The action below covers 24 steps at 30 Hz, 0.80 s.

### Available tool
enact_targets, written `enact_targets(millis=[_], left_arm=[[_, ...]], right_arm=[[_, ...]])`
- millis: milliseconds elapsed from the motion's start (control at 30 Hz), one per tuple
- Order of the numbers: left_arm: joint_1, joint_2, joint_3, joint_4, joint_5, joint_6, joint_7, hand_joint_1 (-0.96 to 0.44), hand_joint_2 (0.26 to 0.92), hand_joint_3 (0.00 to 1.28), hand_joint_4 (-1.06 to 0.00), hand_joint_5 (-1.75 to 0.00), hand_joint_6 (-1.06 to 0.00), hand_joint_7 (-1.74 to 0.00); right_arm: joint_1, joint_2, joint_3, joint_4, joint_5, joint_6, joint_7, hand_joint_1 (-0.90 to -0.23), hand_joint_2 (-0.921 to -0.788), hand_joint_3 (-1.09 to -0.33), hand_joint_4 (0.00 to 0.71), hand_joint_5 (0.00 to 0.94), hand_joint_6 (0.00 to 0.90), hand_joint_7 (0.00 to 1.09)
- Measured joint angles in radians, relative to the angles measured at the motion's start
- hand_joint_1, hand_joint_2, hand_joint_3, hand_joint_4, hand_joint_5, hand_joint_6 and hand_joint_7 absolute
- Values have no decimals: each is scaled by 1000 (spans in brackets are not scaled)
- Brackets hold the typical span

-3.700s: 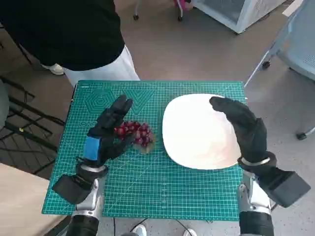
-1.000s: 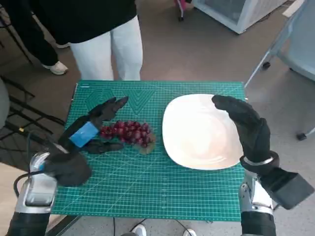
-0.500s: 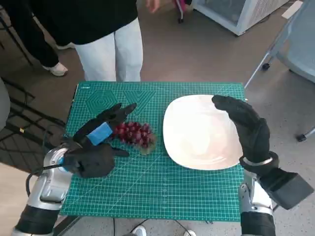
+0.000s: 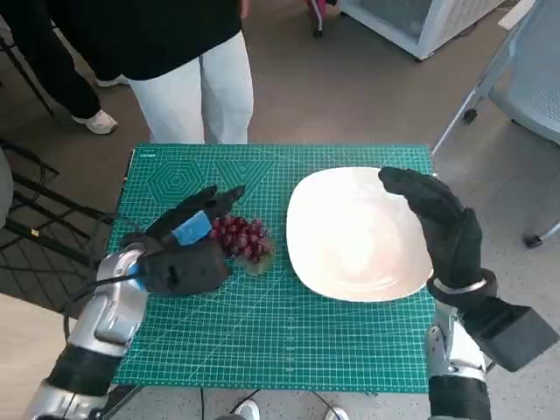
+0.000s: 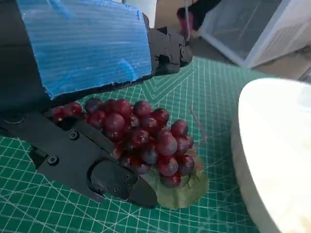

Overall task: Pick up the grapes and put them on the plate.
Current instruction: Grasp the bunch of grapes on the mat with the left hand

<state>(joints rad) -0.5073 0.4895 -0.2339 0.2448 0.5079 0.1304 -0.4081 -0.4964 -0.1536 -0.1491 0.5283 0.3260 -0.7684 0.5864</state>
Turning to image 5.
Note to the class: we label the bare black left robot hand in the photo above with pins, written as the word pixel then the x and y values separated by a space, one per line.
pixel 85 48

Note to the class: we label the red toy grape bunch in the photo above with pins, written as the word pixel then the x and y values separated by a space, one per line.
pixel 145 136

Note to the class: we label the white square plate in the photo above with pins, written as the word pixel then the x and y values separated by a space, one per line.
pixel 279 145

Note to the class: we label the pink chair with castors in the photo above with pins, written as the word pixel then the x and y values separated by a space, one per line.
pixel 182 21

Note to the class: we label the green cutting mat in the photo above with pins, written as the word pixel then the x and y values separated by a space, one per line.
pixel 218 97

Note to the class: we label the white mesh cabinet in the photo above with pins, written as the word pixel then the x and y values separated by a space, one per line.
pixel 243 31

